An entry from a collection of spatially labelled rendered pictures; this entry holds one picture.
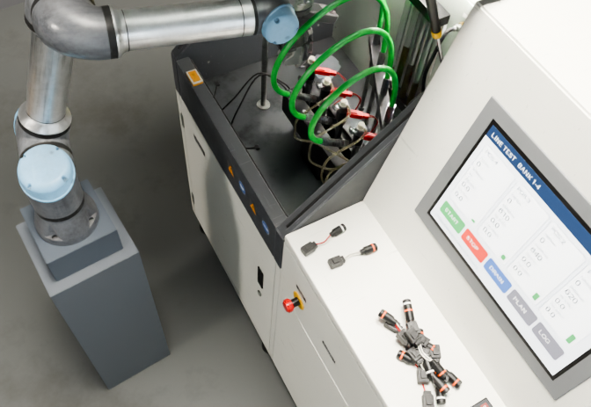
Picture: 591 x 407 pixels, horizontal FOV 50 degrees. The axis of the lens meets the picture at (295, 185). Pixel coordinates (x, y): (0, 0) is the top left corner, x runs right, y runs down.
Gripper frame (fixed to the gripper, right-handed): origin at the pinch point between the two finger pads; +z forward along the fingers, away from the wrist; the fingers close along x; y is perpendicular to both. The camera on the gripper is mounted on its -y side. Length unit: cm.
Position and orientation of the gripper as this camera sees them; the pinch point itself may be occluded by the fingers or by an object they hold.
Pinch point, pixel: (299, 61)
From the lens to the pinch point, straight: 164.2
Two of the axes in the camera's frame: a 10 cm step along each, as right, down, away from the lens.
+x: 4.8, 7.5, -4.6
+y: -8.8, 3.7, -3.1
